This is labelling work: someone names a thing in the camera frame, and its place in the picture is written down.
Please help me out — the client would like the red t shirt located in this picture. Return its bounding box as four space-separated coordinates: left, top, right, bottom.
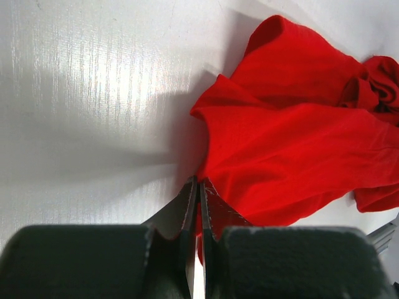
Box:
190 14 399 265

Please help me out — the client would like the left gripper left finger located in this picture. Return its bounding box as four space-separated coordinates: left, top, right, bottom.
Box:
1 177 197 298

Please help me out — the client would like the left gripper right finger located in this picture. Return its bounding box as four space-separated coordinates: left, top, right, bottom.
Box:
199 180 396 298

